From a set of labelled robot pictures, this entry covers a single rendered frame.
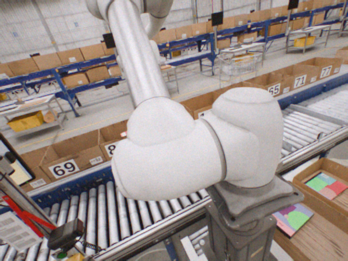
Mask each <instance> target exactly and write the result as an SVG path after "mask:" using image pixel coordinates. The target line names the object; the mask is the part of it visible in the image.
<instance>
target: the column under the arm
mask: <svg viewBox="0 0 348 261"><path fill-rule="evenodd" d="M205 210H206V218H207V226H208V234H207V235H206V236H204V237H203V238H201V239H200V240H198V241H197V242H198V244H199V246H200V248H201V249H202V251H203V253H204V255H205V257H206V259H207V260H208V261H279V260H278V259H277V258H276V257H275V256H274V255H273V254H272V253H271V252H270V249H271V245H272V241H273V238H274V234H275V230H276V226H277V219H276V218H275V217H274V216H273V215H272V214H271V215H269V216H266V217H264V218H262V219H259V220H257V223H256V225H255V227H254V228H253V229H249V230H248V231H239V230H236V229H230V228H229V227H228V226H227V225H226V223H225V221H224V220H223V218H222V216H221V215H220V213H219V211H218V209H217V208H216V206H215V204H214V203H213V201H212V200H211V201H210V202H208V203H206V205H205Z"/></svg>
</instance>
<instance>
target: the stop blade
mask: <svg viewBox="0 0 348 261"><path fill-rule="evenodd" d="M292 146H293V144H292V143H290V142H288V141H286V140H284V139H283V142H282V148H283V149H285V150H287V151H289V152H290V153H291V150H292Z"/></svg>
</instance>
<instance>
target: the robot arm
mask: <svg viewBox="0 0 348 261"><path fill-rule="evenodd" d="M84 2H85V5H86V7H87V9H88V11H89V12H90V13H91V14H92V15H93V16H94V17H96V18H98V19H100V20H105V21H106V22H107V23H108V24H109V25H110V26H111V30H112V33H113V37H114V41H115V45H116V48H117V52H118V54H119V55H118V56H117V63H118V65H119V67H121V68H122V69H123V72H124V75H125V79H126V82H127V86H128V90H129V94H130V97H131V100H132V104H133V108H134V112H133V113H132V115H131V116H130V118H129V120H128V122H127V138H126V139H124V140H121V141H120V142H119V143H118V145H117V146H116V148H115V150H114V153H113V157H112V160H111V168H112V171H113V175H114V178H115V181H116V184H117V186H118V188H119V190H120V192H121V194H122V195H123V196H124V197H126V198H130V199H134V200H140V201H163V200H173V199H176V198H179V197H183V196H186V195H189V194H192V193H194V192H197V191H200V190H202V189H204V188H207V187H209V186H211V185H214V186H215V188H216V190H217V191H218V193H219V194H220V195H221V197H222V198H223V200H224V201H225V203H226V205H227V209H228V212H229V213H230V214H231V215H232V216H234V217H239V216H241V215H242V214H243V213H244V212H245V211H247V210H249V209H251V208H254V207H256V206H259V205H261V204H263V203H266V202H269V201H271V200H274V199H276V198H279V197H283V196H290V195H292V192H293V189H292V187H291V186H290V185H289V184H287V183H286V182H284V181H282V180H280V179H279V178H278V177H277V176H276V175H275V171H276V170H278V169H279V168H281V167H282V166H283V162H282V160H280V155H281V149H282V142H283V134H284V122H283V116H282V112H281V109H280V107H279V104H278V102H277V100H275V99H274V98H273V96H272V94H271V93H269V92H268V91H266V90H263V89H259V88H247V87H244V88H234V89H230V90H228V91H227V92H225V93H224V94H222V95H221V96H220V97H219V98H218V99H217V100H216V101H215V102H214V103H213V106H212V110H211V111H210V112H208V113H207V114H205V115H204V116H203V117H201V118H200V119H198V120H194V119H193V118H192V116H191V115H190V114H189V113H188V112H187V111H186V109H185V108H184V107H183V106H182V105H181V104H179V103H177V102H175V101H173V100H171V97H170V94H169V92H168V89H167V87H166V84H165V81H164V78H163V76H162V73H161V66H160V55H159V50H158V47H157V44H156V42H154V41H153V40H151V39H152V38H153V37H155V36H156V35H157V34H158V32H159V31H160V30H161V28H162V26H163V24H164V22H165V20H166V18H167V16H168V14H169V12H170V9H171V7H172V4H173V0H84ZM145 13H148V15H149V19H150V21H149V23H148V25H147V26H146V27H144V25H143V22H142V20H141V17H140V16H141V14H145Z"/></svg>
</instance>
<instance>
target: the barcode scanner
mask: <svg viewBox="0 0 348 261"><path fill-rule="evenodd" d="M82 234H83V221H82V220H80V219H79V218H76V219H74V220H71V221H69V222H68V223H66V224H63V225H61V226H59V227H57V228H55V229H54V230H52V231H51V232H50V234H49V237H48V241H47V247H48V248H49V249H51V250H53V251H55V250H57V249H59V248H63V254H65V253H66V252H68V251H69V250H71V249H72V248H74V247H75V245H76V244H75V242H76V238H77V237H80V236H81V235H82Z"/></svg>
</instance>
